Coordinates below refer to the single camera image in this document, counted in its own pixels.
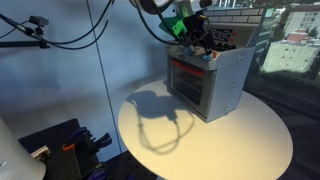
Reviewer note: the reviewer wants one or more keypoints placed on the silver metal block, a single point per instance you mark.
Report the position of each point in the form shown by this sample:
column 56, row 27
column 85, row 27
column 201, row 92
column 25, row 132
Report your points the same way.
column 40, row 153

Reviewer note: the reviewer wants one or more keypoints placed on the blue stove knob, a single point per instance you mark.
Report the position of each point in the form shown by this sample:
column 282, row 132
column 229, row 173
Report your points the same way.
column 188, row 52

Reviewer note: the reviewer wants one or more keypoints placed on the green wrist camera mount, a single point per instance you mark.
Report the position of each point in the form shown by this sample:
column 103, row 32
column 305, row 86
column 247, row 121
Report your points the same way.
column 173, row 25

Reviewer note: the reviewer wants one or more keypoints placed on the black camera on stand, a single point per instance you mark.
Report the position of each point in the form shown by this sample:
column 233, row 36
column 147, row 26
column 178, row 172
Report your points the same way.
column 38, row 21

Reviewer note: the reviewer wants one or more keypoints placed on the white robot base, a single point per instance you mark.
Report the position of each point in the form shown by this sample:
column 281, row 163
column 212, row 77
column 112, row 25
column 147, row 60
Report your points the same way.
column 16, row 156

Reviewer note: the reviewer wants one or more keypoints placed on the black equipment with orange parts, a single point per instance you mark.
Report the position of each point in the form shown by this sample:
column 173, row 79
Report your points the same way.
column 53, row 136

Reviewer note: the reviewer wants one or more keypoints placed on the black orange bar clamp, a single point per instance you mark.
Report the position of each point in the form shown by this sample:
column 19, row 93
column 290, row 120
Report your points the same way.
column 78, row 156

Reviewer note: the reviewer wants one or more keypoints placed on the grey toy stove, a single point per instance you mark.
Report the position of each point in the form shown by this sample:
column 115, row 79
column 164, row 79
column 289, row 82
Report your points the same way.
column 226, row 76

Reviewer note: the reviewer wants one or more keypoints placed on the black boom stand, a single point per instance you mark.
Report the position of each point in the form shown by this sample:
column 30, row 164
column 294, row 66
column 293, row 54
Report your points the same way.
column 13, row 44

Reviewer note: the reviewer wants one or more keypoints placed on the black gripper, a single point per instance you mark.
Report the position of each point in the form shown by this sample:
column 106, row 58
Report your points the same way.
column 195, row 25

